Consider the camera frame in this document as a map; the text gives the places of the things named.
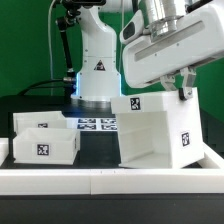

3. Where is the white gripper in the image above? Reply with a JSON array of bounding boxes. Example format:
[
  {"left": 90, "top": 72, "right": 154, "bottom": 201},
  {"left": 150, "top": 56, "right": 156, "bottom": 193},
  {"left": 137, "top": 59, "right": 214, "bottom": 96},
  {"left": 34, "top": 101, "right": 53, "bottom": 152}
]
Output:
[{"left": 120, "top": 2, "right": 224, "bottom": 101}]

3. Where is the white drawer cabinet frame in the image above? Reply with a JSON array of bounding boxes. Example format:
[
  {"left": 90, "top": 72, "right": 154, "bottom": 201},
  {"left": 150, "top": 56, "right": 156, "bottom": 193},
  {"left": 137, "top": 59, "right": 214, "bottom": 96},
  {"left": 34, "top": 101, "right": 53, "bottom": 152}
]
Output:
[{"left": 111, "top": 89, "right": 204, "bottom": 169}]

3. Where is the white front drawer box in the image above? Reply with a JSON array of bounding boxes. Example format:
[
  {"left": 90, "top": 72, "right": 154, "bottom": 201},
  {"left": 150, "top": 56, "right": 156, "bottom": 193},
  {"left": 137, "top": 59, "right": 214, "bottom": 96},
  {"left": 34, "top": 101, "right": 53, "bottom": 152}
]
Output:
[{"left": 13, "top": 128, "right": 80, "bottom": 165}]

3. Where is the white drawer box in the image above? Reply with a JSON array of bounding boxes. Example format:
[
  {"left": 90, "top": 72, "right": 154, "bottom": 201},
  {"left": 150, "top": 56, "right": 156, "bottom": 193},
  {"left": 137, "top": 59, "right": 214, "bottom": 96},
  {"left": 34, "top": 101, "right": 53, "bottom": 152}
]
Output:
[
  {"left": 13, "top": 128, "right": 80, "bottom": 165},
  {"left": 13, "top": 111, "right": 67, "bottom": 134}
]

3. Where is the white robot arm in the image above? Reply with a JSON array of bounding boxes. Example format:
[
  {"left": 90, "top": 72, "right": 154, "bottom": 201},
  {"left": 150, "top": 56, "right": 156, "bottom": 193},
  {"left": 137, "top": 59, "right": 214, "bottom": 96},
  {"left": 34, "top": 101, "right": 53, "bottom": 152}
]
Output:
[{"left": 76, "top": 0, "right": 224, "bottom": 103}]

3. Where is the white rear drawer box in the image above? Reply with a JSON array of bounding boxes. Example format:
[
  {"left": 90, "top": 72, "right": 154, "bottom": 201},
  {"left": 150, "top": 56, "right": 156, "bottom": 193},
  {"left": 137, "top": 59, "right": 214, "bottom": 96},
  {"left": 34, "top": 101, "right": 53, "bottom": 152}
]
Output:
[{"left": 13, "top": 111, "right": 67, "bottom": 134}]

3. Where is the white fiducial marker sheet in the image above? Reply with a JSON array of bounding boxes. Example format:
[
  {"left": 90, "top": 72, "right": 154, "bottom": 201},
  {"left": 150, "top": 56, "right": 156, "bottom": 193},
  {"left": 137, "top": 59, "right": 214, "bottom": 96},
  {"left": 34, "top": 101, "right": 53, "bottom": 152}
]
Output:
[{"left": 67, "top": 118, "right": 117, "bottom": 131}]

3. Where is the black cable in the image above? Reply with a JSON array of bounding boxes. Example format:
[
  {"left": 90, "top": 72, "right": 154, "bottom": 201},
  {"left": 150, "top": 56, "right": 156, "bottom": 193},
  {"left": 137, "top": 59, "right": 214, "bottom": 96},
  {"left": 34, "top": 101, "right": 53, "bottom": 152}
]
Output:
[{"left": 18, "top": 79, "right": 73, "bottom": 96}]

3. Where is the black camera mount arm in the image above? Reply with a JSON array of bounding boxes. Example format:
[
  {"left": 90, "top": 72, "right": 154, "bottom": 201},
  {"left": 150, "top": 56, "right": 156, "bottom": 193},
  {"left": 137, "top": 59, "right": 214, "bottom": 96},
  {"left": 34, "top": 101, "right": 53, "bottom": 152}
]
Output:
[{"left": 56, "top": 0, "right": 106, "bottom": 98}]

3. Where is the white cable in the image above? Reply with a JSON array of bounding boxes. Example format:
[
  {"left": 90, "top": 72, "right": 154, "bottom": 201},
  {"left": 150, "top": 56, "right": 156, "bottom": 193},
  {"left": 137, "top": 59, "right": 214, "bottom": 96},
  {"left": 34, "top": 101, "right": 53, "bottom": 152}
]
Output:
[{"left": 47, "top": 0, "right": 58, "bottom": 80}]

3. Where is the white fence wall frame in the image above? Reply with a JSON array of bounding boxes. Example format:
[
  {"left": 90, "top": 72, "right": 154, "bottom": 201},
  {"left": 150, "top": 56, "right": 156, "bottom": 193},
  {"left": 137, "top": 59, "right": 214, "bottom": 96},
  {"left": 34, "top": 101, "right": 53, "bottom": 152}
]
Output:
[{"left": 0, "top": 138, "right": 224, "bottom": 195}]

